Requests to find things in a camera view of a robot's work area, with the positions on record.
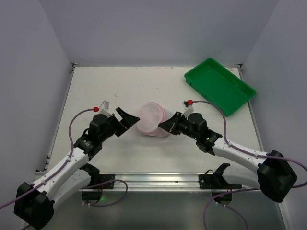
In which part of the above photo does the white mesh laundry bag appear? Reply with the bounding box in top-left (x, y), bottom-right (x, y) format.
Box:
top-left (136, 102), bottom-right (172, 138)

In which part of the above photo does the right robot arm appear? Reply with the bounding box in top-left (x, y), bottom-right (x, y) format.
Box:
top-left (158, 112), bottom-right (297, 203)

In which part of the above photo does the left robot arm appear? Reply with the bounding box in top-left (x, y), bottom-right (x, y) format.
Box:
top-left (13, 107), bottom-right (140, 230)

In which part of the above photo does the green plastic tray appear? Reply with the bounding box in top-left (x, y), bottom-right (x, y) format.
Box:
top-left (184, 57), bottom-right (256, 116)

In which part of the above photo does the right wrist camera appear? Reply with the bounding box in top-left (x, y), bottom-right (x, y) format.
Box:
top-left (182, 100), bottom-right (194, 118)

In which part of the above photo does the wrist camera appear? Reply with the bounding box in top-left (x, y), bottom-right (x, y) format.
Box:
top-left (182, 100), bottom-right (194, 118)
top-left (98, 101), bottom-right (112, 117)

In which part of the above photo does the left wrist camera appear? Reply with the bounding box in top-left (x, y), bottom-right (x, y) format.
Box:
top-left (98, 101), bottom-right (112, 117)

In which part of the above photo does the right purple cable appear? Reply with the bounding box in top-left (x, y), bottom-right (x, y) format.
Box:
top-left (187, 98), bottom-right (307, 230)

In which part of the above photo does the purple cable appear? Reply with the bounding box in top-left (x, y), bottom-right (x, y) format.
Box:
top-left (187, 98), bottom-right (307, 230)
top-left (0, 107), bottom-right (130, 211)

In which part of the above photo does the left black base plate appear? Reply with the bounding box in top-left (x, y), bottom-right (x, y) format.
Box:
top-left (97, 174), bottom-right (115, 190)

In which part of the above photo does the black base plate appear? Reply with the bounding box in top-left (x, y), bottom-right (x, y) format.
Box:
top-left (97, 174), bottom-right (115, 190)
top-left (198, 169), bottom-right (217, 190)

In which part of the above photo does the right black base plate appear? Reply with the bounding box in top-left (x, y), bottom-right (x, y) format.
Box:
top-left (198, 169), bottom-right (217, 190)

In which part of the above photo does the aluminium mounting rail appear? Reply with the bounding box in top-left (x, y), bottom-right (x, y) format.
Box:
top-left (35, 172), bottom-right (264, 192)

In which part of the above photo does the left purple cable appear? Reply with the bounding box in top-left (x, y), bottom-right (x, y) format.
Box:
top-left (0, 107), bottom-right (130, 211)

